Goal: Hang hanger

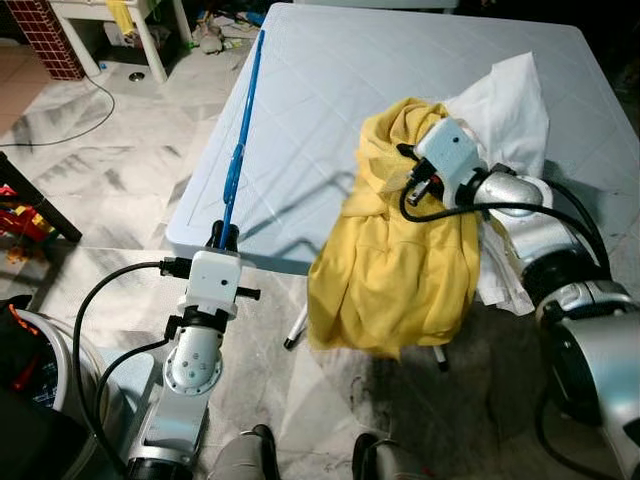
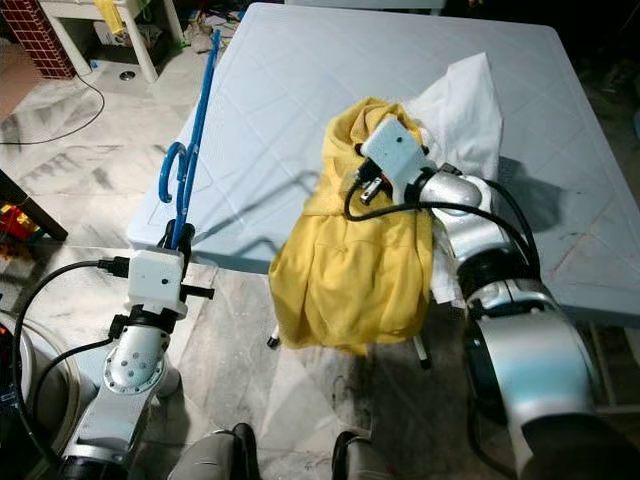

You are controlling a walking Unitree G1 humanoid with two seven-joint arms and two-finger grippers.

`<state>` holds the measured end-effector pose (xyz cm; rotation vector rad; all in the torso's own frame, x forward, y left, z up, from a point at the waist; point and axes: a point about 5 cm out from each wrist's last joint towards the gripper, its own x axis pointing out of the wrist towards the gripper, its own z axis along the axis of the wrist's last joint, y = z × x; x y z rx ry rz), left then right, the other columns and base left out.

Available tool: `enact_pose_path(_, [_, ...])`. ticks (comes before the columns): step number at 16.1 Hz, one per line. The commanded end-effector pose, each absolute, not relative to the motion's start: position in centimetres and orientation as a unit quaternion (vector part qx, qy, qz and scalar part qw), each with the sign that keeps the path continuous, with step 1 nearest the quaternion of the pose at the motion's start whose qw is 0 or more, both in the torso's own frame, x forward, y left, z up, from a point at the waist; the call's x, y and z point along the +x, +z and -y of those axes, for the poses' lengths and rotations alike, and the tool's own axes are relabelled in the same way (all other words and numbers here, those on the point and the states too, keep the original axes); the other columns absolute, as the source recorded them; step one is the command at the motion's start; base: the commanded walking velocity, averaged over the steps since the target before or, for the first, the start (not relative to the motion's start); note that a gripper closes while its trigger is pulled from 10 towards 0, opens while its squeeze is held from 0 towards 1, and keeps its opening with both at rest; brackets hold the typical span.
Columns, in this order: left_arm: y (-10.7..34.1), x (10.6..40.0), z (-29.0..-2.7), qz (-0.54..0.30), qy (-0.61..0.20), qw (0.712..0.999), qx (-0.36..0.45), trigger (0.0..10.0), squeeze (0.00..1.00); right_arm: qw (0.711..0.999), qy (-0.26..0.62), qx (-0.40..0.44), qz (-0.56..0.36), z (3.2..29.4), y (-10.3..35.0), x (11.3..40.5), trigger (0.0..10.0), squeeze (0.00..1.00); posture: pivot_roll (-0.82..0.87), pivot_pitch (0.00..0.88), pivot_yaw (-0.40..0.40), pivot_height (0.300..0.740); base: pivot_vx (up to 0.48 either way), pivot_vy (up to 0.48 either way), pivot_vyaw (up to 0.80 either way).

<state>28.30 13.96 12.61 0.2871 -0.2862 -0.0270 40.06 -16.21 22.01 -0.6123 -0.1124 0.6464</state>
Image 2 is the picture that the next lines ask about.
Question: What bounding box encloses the yellow garment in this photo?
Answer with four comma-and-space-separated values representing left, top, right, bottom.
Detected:
268, 97, 436, 356

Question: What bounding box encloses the blue plastic hanger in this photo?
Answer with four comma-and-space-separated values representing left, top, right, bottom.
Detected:
160, 28, 223, 251

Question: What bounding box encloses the white shirt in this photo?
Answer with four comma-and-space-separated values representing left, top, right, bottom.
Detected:
405, 52, 503, 306

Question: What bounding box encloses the red toy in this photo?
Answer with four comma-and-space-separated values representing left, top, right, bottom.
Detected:
0, 205, 26, 241

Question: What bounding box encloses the white wooden stand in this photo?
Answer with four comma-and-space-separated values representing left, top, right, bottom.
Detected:
50, 0, 186, 83

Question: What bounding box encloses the robot left leg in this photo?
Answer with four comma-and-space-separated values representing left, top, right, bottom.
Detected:
170, 425, 261, 480

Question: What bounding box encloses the robot leg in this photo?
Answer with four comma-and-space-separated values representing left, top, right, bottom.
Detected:
170, 425, 261, 480
332, 430, 401, 480

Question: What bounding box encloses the red lattice basket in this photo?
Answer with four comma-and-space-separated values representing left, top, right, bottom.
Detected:
0, 0, 76, 81

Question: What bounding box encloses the robot right leg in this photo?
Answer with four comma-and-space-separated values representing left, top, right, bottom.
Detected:
332, 430, 401, 480

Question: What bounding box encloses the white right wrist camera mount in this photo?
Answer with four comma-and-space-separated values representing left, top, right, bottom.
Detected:
360, 115, 426, 201

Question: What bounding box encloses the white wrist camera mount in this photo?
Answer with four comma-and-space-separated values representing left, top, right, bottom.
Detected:
360, 115, 426, 201
125, 248, 189, 319

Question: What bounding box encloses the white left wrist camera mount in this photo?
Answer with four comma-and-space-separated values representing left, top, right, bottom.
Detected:
125, 248, 189, 319

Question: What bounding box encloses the black floor cable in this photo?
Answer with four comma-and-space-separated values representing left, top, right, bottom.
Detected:
0, 75, 106, 146

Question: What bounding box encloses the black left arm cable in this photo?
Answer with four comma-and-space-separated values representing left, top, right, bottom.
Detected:
10, 258, 131, 471

